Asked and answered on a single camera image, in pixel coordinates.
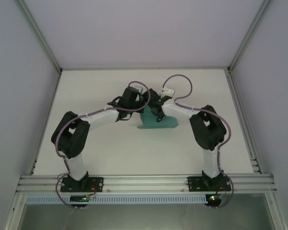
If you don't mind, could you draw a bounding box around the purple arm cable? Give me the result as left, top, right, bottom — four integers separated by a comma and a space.
162, 75, 235, 209
54, 80, 151, 210

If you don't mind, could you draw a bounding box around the aluminium frame post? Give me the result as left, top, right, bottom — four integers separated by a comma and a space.
227, 0, 273, 73
14, 0, 63, 73

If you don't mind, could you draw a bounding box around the aluminium table side rail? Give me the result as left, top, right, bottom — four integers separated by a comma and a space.
225, 68, 264, 174
28, 69, 63, 175

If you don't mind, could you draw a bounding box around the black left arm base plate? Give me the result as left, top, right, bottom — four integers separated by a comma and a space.
60, 176, 104, 193

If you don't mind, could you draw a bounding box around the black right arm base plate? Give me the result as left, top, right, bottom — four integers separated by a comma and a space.
187, 175, 232, 192

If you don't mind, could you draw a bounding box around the teal cloth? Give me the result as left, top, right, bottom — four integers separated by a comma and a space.
137, 105, 179, 130

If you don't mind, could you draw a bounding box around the light blue slotted cable duct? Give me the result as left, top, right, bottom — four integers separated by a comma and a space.
25, 194, 207, 205

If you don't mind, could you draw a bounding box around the aluminium mounting rail beam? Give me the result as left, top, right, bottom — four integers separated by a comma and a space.
16, 174, 277, 193

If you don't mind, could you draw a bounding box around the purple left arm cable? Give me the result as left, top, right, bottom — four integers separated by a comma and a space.
54, 80, 151, 210

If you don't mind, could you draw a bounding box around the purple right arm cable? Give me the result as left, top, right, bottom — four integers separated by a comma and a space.
162, 75, 235, 209

